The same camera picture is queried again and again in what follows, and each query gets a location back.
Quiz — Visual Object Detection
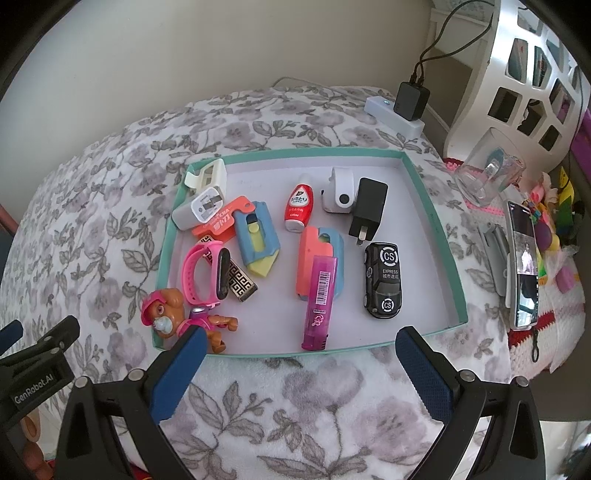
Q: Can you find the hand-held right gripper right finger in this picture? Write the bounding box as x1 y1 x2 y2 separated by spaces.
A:
395 325 548 480

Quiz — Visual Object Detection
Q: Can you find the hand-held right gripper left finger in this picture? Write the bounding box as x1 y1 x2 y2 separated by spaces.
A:
55 325 208 480

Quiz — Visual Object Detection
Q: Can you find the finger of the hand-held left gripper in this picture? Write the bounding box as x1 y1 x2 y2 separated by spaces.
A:
0 315 81 367
0 319 24 357

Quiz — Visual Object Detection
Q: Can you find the pink toy dog figure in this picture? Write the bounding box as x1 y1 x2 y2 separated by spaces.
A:
140 288 239 356

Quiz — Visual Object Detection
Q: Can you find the pink wrist watch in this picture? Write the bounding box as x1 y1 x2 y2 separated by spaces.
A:
182 242 232 310

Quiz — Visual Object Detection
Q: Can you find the black toy car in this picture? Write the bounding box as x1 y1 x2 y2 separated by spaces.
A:
362 241 403 319

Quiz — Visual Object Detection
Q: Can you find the gold patterned lighter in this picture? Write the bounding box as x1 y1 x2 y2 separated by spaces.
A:
198 235 259 304

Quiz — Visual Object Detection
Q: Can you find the purple lip balm tube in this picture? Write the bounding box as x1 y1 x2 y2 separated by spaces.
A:
300 255 341 352

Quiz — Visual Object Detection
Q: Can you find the teal-rimmed white tray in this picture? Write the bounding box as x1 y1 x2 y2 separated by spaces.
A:
152 148 468 356

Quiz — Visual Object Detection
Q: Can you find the blue and yellow utility knife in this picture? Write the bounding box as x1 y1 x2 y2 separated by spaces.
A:
233 200 281 279

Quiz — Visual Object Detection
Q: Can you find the coral and blue toy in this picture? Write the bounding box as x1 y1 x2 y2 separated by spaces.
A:
295 226 345 304

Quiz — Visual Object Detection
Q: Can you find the white charger cube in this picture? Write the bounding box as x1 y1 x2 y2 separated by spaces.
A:
172 187 227 230

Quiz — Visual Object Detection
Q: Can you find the orange plastic tool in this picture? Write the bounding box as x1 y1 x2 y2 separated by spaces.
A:
191 196 255 241

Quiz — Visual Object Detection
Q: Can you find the black charger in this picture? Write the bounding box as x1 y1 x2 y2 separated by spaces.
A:
349 177 389 243

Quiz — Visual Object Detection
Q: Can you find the white hair clip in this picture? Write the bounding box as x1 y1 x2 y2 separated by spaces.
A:
185 158 227 197

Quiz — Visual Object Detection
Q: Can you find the small red bottle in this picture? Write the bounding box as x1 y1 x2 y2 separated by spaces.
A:
283 173 315 233

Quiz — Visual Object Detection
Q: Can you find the person's left hand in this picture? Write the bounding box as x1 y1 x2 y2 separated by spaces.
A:
17 412 49 480

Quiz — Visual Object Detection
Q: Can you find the pink roll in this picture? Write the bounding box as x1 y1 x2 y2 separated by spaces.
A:
0 203 20 237

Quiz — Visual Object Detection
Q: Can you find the silver clip beside phone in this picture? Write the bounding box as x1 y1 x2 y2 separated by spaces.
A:
479 220 511 297

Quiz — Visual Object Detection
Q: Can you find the smartphone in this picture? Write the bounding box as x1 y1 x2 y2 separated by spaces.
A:
506 199 541 331

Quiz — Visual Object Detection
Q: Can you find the pile of colourful toys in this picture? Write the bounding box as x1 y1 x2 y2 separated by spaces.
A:
530 167 588 297

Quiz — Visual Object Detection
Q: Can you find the clear glass cup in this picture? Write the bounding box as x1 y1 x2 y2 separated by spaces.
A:
454 128 527 209

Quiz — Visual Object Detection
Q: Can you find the white power strip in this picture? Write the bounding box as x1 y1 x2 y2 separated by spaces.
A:
364 95 426 140

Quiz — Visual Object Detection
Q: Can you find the black power adapter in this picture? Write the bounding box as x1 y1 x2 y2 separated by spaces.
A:
393 82 431 122

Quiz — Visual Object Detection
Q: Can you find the white lattice furniture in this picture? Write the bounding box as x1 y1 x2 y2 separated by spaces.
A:
442 0 591 158

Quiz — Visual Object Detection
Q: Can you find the white power cord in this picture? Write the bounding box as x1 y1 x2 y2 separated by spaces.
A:
424 103 452 131

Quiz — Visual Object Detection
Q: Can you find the grey cable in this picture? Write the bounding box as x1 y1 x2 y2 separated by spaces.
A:
271 75 326 89

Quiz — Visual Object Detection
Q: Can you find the black cable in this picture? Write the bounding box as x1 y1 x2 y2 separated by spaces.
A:
412 0 470 86
418 0 502 86

